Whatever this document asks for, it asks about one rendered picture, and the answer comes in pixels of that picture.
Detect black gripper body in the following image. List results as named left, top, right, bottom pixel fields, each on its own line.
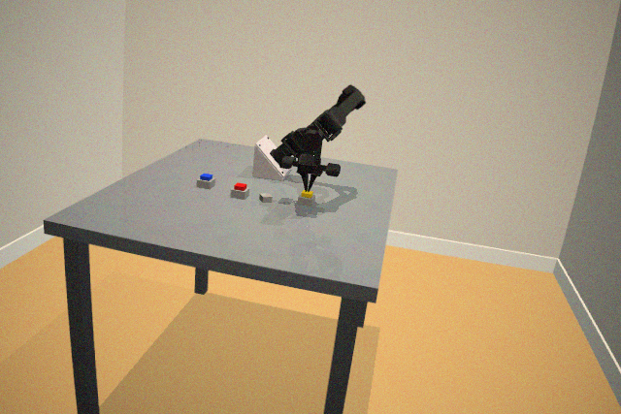
left=279, top=146, right=341, bottom=176

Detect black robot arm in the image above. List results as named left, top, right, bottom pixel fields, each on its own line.
left=270, top=85, right=366, bottom=174

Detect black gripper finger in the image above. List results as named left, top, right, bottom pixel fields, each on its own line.
left=308, top=171, right=323, bottom=192
left=297, top=171, right=309, bottom=192

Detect red button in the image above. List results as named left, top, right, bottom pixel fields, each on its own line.
left=230, top=183, right=249, bottom=200

